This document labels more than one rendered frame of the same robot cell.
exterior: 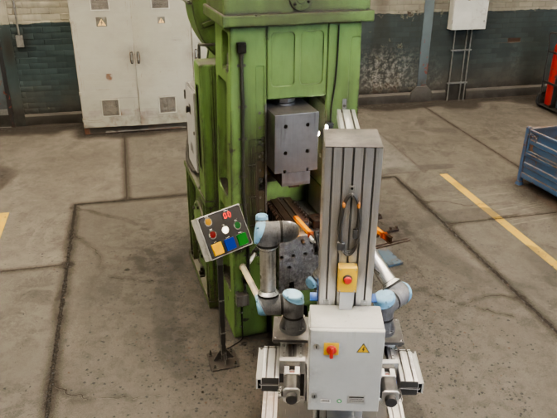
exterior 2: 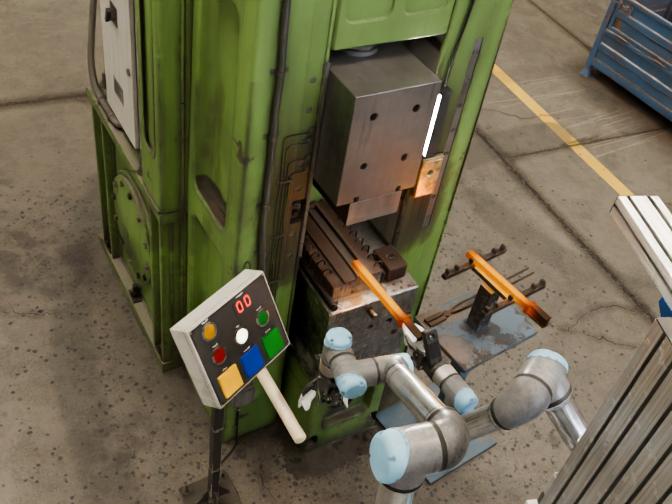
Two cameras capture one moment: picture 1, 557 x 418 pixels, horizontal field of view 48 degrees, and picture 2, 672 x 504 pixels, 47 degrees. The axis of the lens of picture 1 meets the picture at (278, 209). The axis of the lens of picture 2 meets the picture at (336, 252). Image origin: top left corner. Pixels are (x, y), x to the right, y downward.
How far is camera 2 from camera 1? 2.16 m
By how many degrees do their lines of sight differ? 24
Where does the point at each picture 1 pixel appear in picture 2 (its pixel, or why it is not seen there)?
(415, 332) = not seen: hidden behind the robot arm
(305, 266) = (366, 344)
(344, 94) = (480, 30)
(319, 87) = (439, 18)
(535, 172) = (618, 62)
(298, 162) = (384, 180)
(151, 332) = (63, 443)
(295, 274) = not seen: hidden behind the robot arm
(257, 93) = (313, 39)
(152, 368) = not seen: outside the picture
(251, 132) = (291, 120)
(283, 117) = (371, 99)
